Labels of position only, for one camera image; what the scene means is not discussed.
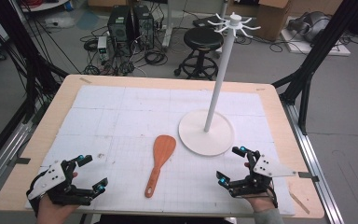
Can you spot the grey bag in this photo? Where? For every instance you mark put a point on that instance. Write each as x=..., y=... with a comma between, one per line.
x=310, y=26

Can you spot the black tape strip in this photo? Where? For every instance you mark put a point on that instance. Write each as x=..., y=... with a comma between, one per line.
x=20, y=160
x=307, y=175

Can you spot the white metal stand pole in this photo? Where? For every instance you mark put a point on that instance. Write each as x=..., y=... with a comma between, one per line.
x=167, y=25

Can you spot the white round table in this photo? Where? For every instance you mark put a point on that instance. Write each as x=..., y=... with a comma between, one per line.
x=43, y=5

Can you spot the person's right hand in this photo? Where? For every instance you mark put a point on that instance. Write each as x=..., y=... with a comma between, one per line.
x=262, y=203

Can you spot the white hook stand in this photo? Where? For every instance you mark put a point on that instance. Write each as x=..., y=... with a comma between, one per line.
x=219, y=87

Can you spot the black metal frame post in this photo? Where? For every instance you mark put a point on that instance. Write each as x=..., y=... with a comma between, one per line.
x=28, y=62
x=317, y=53

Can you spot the small grey power supply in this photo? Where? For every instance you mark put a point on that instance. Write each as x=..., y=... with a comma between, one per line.
x=102, y=46

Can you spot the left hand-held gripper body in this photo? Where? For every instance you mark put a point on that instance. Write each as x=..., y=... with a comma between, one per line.
x=54, y=179

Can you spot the black flat case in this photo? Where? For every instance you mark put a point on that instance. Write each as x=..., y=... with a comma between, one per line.
x=203, y=21

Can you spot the black round stool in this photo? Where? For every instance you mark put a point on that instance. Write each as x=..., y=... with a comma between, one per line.
x=202, y=39

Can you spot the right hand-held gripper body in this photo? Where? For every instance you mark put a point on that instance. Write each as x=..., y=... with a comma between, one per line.
x=267, y=168

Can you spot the aluminium rail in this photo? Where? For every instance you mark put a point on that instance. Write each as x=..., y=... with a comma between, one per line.
x=3, y=155
x=310, y=155

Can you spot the person's left hand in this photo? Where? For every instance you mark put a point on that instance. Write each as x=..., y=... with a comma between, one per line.
x=52, y=213

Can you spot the white grid mat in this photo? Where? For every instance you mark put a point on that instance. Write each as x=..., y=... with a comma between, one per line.
x=121, y=124

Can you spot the wooden spatula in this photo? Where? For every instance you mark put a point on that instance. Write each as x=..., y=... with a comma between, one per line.
x=164, y=149

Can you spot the black computer tower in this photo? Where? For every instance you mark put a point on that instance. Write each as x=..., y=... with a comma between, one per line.
x=144, y=25
x=118, y=23

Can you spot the cardboard box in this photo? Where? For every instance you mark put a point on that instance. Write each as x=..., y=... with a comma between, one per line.
x=273, y=18

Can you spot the white flat board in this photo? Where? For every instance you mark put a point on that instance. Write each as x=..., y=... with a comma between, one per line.
x=323, y=48

